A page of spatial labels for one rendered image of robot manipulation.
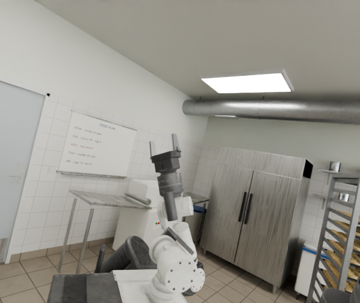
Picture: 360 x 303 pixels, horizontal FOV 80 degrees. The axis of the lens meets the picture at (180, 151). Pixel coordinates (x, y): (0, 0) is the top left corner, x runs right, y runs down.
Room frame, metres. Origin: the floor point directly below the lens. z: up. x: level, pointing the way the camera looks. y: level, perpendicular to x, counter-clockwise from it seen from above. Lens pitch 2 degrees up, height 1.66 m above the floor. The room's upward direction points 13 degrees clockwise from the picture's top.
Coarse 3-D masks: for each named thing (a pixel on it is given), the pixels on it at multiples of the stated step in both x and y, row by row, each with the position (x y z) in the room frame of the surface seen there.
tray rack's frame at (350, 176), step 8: (336, 176) 1.88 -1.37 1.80; (344, 176) 1.69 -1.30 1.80; (352, 176) 1.54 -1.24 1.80; (328, 200) 1.97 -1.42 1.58; (328, 208) 1.97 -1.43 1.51; (328, 216) 1.96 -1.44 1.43; (320, 232) 2.00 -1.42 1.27; (320, 240) 1.97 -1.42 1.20; (320, 248) 1.97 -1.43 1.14; (320, 256) 1.97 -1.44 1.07; (312, 272) 1.99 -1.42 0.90; (312, 280) 1.97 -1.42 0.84; (312, 288) 1.97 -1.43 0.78
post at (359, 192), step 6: (354, 204) 1.42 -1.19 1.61; (354, 210) 1.41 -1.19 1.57; (354, 216) 1.41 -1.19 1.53; (354, 222) 1.40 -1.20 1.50; (354, 228) 1.40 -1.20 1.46; (348, 234) 1.42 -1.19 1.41; (354, 234) 1.40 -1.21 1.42; (348, 240) 1.41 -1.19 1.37; (348, 246) 1.41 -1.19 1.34; (348, 252) 1.40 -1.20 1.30; (348, 258) 1.40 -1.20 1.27; (342, 264) 1.43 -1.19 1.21; (348, 264) 1.40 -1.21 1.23; (342, 270) 1.41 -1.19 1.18; (342, 276) 1.41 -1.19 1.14; (342, 282) 1.40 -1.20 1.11; (342, 288) 1.40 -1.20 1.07
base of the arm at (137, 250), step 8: (128, 240) 0.62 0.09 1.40; (136, 240) 0.65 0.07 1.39; (128, 248) 0.61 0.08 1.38; (136, 248) 0.62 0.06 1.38; (144, 248) 0.66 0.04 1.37; (128, 256) 0.60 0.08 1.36; (136, 256) 0.59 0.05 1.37; (144, 256) 0.62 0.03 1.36; (136, 264) 0.57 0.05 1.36; (144, 264) 0.59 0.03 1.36; (152, 264) 0.62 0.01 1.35
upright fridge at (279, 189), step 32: (224, 160) 3.96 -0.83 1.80; (256, 160) 3.60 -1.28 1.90; (288, 160) 3.30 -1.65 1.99; (224, 192) 3.83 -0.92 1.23; (256, 192) 3.48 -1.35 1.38; (288, 192) 3.20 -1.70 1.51; (224, 224) 3.75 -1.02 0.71; (256, 224) 3.42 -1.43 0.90; (288, 224) 3.15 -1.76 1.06; (224, 256) 3.68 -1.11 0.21; (256, 256) 3.36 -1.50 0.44; (288, 256) 3.33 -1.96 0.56
